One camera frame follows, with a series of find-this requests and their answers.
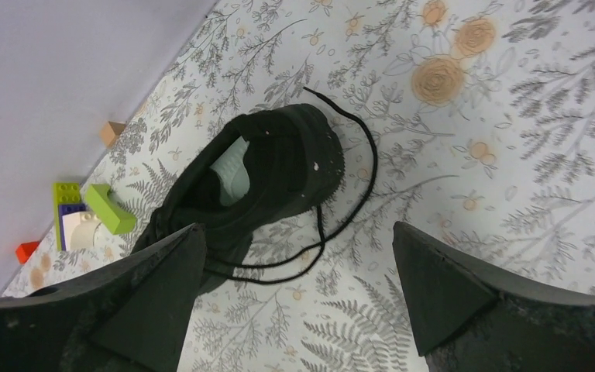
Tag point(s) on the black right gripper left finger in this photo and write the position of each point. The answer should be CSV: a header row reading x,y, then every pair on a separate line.
x,y
130,315

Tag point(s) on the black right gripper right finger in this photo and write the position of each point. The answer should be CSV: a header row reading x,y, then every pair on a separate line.
x,y
469,315

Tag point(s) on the lime green long brick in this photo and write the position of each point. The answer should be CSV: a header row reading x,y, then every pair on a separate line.
x,y
115,219

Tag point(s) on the green purple white block stack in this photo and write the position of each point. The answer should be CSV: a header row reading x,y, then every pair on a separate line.
x,y
75,226

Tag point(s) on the small orange-red block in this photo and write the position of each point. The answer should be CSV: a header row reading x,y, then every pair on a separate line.
x,y
25,250

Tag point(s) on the tan wooden cube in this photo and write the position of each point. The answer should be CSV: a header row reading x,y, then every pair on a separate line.
x,y
110,132

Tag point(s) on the floral patterned mat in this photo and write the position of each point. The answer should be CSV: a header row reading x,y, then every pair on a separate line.
x,y
483,113

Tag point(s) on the black sneaker far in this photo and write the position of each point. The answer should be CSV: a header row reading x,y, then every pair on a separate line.
x,y
262,167

